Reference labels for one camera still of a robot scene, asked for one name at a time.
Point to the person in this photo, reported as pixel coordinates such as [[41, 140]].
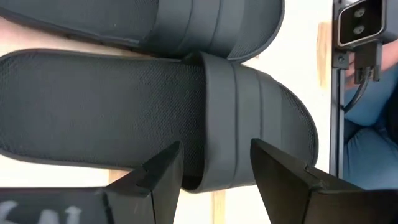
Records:
[[373, 155]]

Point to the black table-level camera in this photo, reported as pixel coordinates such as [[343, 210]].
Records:
[[360, 21]]

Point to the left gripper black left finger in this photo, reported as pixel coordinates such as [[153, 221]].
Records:
[[161, 193]]

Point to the black rubber slide sandal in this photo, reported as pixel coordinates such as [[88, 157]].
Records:
[[186, 21], [93, 109]]

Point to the black table edge rail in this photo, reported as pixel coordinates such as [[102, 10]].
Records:
[[336, 124]]

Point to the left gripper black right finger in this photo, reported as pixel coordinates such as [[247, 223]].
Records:
[[286, 193]]

